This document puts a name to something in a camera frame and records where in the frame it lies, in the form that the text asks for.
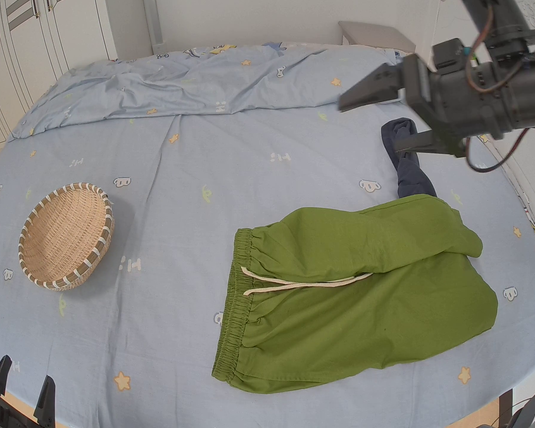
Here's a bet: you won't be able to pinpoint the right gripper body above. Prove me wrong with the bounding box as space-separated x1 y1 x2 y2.
401 54 520 159

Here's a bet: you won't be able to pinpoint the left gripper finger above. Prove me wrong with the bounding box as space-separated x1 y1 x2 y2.
33 375 56 428
0 355 13 396

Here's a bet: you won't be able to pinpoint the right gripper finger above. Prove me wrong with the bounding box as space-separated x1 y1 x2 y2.
339 63 406 113
394 130 452 156

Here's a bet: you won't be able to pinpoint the green shorts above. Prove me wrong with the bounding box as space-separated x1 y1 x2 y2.
212 194 499 395

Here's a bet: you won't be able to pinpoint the dark blue garment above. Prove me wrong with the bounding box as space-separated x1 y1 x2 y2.
380 118 438 200

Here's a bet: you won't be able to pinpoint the bed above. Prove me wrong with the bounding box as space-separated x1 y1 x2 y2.
0 0 535 428

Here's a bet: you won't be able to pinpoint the round woven basket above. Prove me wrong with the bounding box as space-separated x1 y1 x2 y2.
18 182 116 292

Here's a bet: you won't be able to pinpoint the grey bedside table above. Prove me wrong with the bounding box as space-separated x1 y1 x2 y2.
338 21 417 54

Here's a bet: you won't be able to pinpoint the pale blue quilt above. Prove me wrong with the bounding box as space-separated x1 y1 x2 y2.
7 42 417 139

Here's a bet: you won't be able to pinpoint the white wardrobe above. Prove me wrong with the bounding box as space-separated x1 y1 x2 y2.
0 0 163 150

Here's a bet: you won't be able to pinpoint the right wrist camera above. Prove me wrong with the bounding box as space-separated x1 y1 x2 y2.
432 38 470 74

